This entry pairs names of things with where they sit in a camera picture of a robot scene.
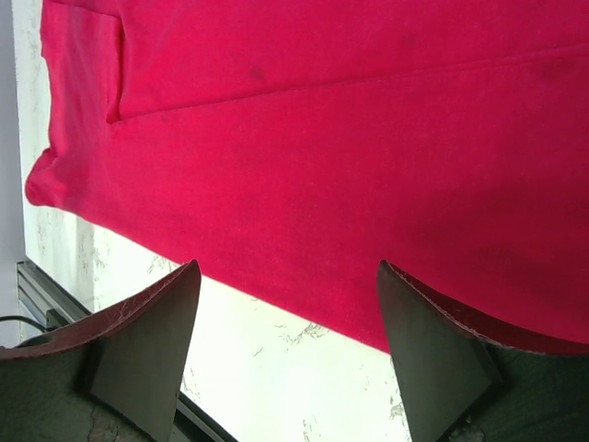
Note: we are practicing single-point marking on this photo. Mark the aluminium rail profile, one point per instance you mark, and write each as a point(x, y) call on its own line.
point(40, 293)

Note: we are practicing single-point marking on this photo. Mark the red t shirt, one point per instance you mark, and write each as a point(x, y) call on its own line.
point(291, 146)

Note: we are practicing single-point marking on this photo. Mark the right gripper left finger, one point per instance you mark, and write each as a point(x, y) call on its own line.
point(112, 376)

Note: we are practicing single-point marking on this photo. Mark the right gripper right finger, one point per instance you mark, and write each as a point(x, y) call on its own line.
point(464, 375)

